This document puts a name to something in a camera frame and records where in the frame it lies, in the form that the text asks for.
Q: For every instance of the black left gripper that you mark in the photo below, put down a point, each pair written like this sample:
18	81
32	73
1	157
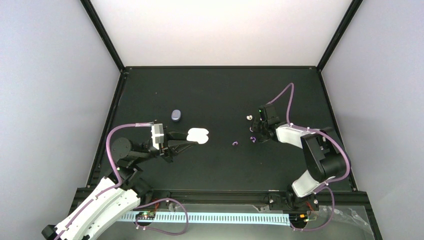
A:
169	145

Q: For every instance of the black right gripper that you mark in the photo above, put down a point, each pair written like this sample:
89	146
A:
254	126

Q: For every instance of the white earbud charging case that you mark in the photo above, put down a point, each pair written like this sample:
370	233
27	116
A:
198	135

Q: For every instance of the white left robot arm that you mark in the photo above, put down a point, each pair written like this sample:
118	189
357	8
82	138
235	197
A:
115	195

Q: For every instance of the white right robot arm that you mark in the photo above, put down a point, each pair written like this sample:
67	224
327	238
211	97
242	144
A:
325	158

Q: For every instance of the purple earbud charging case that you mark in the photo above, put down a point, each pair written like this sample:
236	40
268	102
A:
176	115

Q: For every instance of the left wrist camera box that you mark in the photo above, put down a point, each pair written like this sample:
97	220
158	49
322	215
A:
157	133

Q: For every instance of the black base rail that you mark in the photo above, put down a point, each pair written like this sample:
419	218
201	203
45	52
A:
276	200

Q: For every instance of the white slotted cable duct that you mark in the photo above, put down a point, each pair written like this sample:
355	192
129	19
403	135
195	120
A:
278	219

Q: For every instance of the black enclosure frame post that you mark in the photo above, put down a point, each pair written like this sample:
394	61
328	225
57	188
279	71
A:
102	32

